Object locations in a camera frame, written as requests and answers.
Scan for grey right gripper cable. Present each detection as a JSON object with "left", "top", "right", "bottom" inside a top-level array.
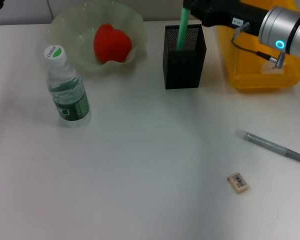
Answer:
[{"left": 231, "top": 22, "right": 287, "bottom": 69}]

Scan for beige eraser with barcode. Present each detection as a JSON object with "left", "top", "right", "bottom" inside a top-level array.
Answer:
[{"left": 226, "top": 171, "right": 250, "bottom": 195}]

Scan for yellow plastic storage bin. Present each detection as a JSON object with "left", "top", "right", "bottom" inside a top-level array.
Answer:
[{"left": 216, "top": 0, "right": 300, "bottom": 94}]

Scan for white paper ball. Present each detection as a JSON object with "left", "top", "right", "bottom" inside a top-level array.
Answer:
[{"left": 261, "top": 62, "right": 286, "bottom": 75}]

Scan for mint green pen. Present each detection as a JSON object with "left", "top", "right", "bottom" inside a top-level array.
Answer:
[{"left": 176, "top": 6, "right": 192, "bottom": 52}]

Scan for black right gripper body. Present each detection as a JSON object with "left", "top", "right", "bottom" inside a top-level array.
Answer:
[{"left": 197, "top": 0, "right": 270, "bottom": 35}]

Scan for red-orange toy fruit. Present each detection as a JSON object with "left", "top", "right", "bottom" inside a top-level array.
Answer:
[{"left": 93, "top": 23, "right": 133, "bottom": 63}]

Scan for grey marker pen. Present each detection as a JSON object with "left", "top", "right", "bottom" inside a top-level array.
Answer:
[{"left": 234, "top": 129, "right": 300, "bottom": 163}]

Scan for black mesh pen holder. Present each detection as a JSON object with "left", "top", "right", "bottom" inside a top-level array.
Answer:
[{"left": 162, "top": 24, "right": 207, "bottom": 90}]

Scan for translucent green fruit plate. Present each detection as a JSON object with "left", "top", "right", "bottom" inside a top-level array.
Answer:
[{"left": 47, "top": 0, "right": 149, "bottom": 77}]

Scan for clear green-label water bottle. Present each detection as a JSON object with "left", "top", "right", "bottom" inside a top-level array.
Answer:
[{"left": 42, "top": 44, "right": 92, "bottom": 128}]

